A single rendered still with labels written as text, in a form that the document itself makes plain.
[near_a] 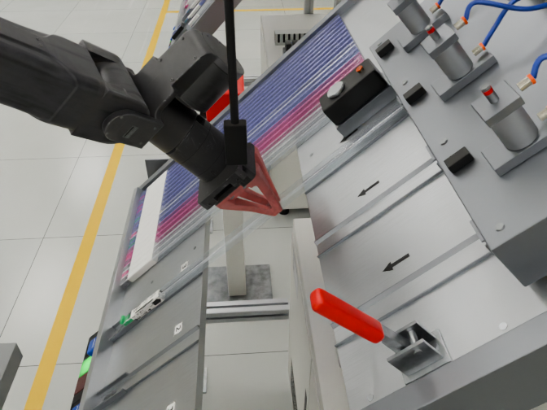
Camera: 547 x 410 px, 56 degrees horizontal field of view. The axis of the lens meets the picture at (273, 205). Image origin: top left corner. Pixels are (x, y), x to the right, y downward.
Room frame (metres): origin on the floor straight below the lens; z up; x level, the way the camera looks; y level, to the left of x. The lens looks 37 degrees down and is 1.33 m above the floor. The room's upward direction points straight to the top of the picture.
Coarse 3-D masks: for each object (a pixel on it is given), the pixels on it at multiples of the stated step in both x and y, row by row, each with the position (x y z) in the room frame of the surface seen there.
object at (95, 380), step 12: (132, 204) 0.78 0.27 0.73; (132, 216) 0.75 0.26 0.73; (132, 228) 0.72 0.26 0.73; (120, 252) 0.65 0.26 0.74; (120, 264) 0.62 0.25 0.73; (120, 276) 0.60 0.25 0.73; (120, 288) 0.57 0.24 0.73; (108, 300) 0.54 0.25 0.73; (120, 300) 0.55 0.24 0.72; (108, 312) 0.52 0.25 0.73; (108, 324) 0.50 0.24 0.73; (108, 336) 0.48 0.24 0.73; (96, 348) 0.45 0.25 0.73; (108, 348) 0.46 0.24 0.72; (96, 360) 0.43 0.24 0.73; (108, 360) 0.44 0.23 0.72; (96, 372) 0.41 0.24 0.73; (96, 384) 0.40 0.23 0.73; (84, 396) 0.38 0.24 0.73; (96, 396) 0.38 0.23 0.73; (84, 408) 0.36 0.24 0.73
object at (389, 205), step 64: (384, 0) 0.80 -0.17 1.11; (320, 192) 0.48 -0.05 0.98; (384, 192) 0.41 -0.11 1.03; (448, 192) 0.36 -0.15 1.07; (320, 256) 0.38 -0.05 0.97; (384, 256) 0.34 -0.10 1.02; (448, 256) 0.30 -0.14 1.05; (384, 320) 0.27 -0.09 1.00; (448, 320) 0.25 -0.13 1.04; (512, 320) 0.22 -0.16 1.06; (384, 384) 0.22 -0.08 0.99
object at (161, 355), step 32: (192, 256) 0.53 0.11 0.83; (128, 288) 0.57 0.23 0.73; (192, 288) 0.47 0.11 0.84; (160, 320) 0.45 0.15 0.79; (192, 320) 0.41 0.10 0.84; (128, 352) 0.43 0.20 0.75; (160, 352) 0.39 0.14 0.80; (192, 352) 0.36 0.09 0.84; (128, 384) 0.38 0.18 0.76; (160, 384) 0.35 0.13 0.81; (192, 384) 0.32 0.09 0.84
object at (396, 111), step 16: (384, 112) 0.52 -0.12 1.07; (400, 112) 0.50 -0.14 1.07; (368, 128) 0.51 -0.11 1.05; (384, 128) 0.50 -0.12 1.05; (352, 144) 0.50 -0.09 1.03; (336, 160) 0.50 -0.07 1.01; (304, 176) 0.51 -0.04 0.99; (320, 176) 0.50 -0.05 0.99; (288, 192) 0.50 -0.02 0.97; (256, 224) 0.49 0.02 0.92; (224, 240) 0.50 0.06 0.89; (240, 240) 0.49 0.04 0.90; (208, 256) 0.49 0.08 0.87; (192, 272) 0.49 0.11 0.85; (160, 288) 0.50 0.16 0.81; (176, 288) 0.49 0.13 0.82; (128, 320) 0.48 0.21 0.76
